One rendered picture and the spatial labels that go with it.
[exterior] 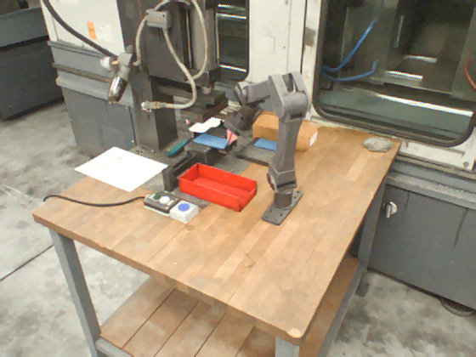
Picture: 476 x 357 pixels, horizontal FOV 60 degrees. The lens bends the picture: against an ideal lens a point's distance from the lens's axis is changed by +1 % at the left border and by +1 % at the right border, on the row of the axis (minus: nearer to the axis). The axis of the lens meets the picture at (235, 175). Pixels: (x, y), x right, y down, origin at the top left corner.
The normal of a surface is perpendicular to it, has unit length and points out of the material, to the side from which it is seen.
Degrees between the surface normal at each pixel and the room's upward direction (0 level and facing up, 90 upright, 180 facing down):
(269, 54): 90
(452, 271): 90
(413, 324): 0
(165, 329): 0
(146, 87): 90
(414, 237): 90
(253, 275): 0
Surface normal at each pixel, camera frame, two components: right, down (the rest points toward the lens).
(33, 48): 0.83, 0.29
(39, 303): -0.02, -0.84
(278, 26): -0.55, 0.46
